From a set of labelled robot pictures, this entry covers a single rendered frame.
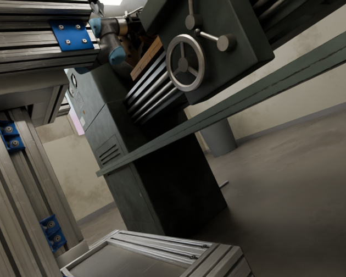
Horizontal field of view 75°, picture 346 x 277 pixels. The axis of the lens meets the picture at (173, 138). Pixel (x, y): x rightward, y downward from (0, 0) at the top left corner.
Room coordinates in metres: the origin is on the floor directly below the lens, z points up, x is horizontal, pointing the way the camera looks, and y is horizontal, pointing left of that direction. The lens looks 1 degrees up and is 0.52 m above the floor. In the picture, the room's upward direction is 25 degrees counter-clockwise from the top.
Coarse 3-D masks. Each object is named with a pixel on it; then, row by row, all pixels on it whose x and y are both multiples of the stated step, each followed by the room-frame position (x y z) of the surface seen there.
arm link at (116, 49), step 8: (112, 32) 0.92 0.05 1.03; (104, 40) 0.92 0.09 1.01; (112, 40) 0.91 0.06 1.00; (104, 48) 0.91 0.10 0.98; (112, 48) 0.91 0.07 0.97; (120, 48) 0.93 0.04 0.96; (104, 56) 0.92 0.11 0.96; (112, 56) 0.92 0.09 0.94; (120, 56) 0.92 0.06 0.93; (112, 64) 0.96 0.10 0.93
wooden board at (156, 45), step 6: (156, 42) 0.86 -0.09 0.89; (150, 48) 0.90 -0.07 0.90; (156, 48) 0.88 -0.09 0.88; (162, 48) 0.87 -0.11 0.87; (144, 54) 0.94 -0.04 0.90; (150, 54) 0.91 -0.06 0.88; (156, 54) 0.90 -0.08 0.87; (144, 60) 0.96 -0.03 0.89; (150, 60) 0.93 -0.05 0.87; (138, 66) 1.00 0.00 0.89; (144, 66) 0.97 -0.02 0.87; (150, 66) 0.99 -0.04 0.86; (132, 72) 1.06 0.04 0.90; (138, 72) 1.02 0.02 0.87; (144, 72) 1.03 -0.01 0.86; (132, 78) 1.08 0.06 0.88; (138, 78) 1.07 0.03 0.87
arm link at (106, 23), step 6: (96, 18) 0.91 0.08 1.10; (102, 18) 0.92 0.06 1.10; (108, 18) 0.93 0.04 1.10; (114, 18) 0.95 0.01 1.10; (90, 24) 0.91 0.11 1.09; (96, 24) 0.89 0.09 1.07; (102, 24) 0.91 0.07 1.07; (108, 24) 0.92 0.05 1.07; (114, 24) 0.94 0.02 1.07; (96, 30) 0.90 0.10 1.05; (102, 30) 0.91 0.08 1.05; (108, 30) 0.91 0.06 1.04; (114, 30) 0.94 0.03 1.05; (96, 36) 0.92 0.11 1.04
